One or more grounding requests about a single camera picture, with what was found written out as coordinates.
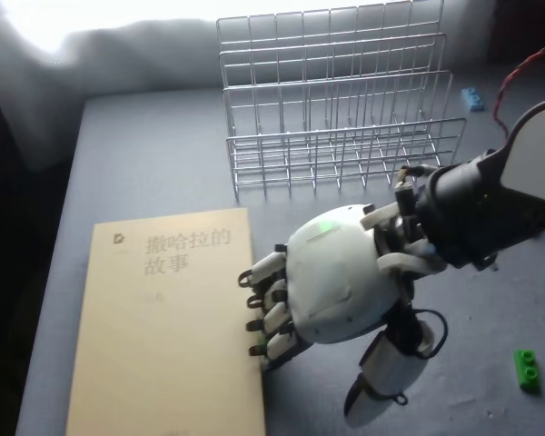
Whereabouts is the silver wire book rack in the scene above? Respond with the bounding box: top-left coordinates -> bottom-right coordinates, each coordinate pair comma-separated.
215,0 -> 468,201

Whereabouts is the blue toy brick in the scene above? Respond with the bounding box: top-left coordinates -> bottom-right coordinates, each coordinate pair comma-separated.
461,85 -> 487,113

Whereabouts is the beige paperback book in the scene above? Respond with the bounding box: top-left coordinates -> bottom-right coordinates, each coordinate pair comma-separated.
58,207 -> 268,436

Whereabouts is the red twisted cable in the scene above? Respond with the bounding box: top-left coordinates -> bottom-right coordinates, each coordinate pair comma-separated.
493,38 -> 545,137

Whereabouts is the green toy brick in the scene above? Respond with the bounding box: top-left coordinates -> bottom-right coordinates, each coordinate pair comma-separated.
513,348 -> 542,391

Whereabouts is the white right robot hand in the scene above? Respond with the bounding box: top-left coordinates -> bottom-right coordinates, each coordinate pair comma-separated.
238,203 -> 449,421

